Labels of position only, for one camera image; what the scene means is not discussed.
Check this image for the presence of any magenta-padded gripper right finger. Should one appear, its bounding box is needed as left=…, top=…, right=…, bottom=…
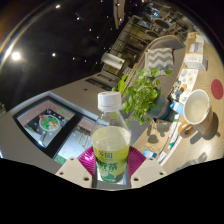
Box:
left=125, top=145, right=168, bottom=189

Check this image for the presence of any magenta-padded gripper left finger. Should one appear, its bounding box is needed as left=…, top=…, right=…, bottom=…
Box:
left=54, top=145, right=99, bottom=188

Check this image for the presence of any green-labelled clear drink bottle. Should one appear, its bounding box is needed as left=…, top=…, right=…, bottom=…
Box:
left=90, top=91, right=133, bottom=185

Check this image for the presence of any small blue and white packet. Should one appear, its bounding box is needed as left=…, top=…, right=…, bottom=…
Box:
left=143, top=149, right=158, bottom=159

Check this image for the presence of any blue and white carton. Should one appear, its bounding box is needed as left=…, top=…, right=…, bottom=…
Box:
left=169, top=99, right=186, bottom=118

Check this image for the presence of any green potted plant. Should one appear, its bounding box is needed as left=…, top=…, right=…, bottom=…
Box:
left=111, top=67, right=176, bottom=125

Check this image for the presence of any brown and white mug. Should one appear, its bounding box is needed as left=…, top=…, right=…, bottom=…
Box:
left=177, top=88, right=215, bottom=138

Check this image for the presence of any white printed paper placemat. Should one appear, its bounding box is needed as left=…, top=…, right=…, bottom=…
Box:
left=171, top=68, right=199, bottom=104

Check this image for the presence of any flat round red coaster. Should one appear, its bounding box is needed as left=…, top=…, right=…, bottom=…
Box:
left=210, top=78, right=224, bottom=100

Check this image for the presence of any grey chevron pillow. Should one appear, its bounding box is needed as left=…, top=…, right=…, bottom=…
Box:
left=144, top=47, right=174, bottom=72

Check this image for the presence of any white round column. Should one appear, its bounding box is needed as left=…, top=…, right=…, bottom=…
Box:
left=101, top=52, right=126, bottom=70

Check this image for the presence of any white orange-edged leaflet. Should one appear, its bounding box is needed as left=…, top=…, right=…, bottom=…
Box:
left=183, top=52, right=208, bottom=72

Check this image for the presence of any grey curved sofa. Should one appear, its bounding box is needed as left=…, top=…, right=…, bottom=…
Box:
left=124, top=34, right=188, bottom=111

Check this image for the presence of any group of ceiling lights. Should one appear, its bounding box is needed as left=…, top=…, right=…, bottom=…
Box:
left=9, top=3, right=101, bottom=64

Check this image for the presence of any white tissue packet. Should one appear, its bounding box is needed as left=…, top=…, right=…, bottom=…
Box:
left=188, top=43, right=205, bottom=55

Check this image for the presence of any white printed leaflet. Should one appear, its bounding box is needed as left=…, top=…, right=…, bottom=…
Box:
left=186, top=32, right=206, bottom=46

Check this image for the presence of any group of dining chairs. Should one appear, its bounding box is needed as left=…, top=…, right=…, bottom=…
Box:
left=143, top=1, right=188, bottom=39

